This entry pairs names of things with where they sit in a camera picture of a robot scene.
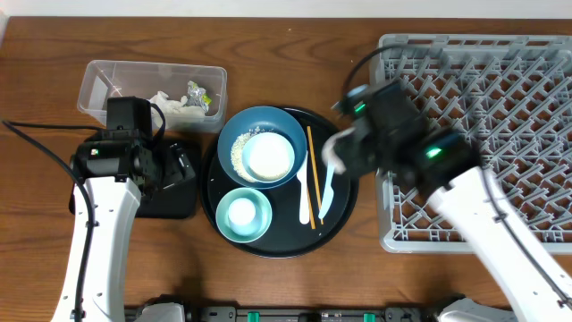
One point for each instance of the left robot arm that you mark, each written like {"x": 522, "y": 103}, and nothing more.
{"x": 104, "y": 210}

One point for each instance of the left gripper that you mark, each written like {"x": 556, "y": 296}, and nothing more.
{"x": 153, "y": 190}

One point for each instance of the wooden chopstick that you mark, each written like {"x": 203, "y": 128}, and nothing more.
{"x": 311, "y": 212}
{"x": 314, "y": 166}

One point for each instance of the white napkin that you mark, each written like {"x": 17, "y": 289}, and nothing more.
{"x": 178, "y": 111}

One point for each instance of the round black serving tray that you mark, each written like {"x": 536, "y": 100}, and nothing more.
{"x": 286, "y": 236}

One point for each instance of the light blue small bowl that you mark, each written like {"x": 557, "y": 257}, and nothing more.
{"x": 268, "y": 157}

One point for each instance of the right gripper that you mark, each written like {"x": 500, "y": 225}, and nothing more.
{"x": 347, "y": 157}

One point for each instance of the dark blue bowl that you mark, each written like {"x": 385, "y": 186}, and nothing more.
{"x": 264, "y": 118}

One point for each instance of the pink cup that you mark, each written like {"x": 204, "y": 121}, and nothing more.
{"x": 341, "y": 152}

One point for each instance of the white plastic spoon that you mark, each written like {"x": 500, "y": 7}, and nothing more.
{"x": 304, "y": 216}

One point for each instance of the light blue plastic knife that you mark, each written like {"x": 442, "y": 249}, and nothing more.
{"x": 328, "y": 192}

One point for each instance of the light blue cup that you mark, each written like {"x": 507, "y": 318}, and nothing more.
{"x": 242, "y": 214}

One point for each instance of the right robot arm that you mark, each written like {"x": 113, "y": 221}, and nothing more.
{"x": 450, "y": 175}

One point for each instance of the grey dishwasher rack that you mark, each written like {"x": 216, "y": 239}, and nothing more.
{"x": 508, "y": 94}

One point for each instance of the foil snack wrapper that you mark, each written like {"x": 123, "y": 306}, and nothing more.
{"x": 197, "y": 96}

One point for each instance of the pile of white rice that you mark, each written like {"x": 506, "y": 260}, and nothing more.
{"x": 236, "y": 153}

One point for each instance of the black rectangular tray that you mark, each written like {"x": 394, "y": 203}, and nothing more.
{"x": 178, "y": 201}

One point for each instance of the clear plastic waste bin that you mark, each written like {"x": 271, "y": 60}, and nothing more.
{"x": 104, "y": 79}

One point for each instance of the teal green bowl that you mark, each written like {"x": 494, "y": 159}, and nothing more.
{"x": 263, "y": 218}

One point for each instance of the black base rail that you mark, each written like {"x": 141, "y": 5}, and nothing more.
{"x": 454, "y": 308}

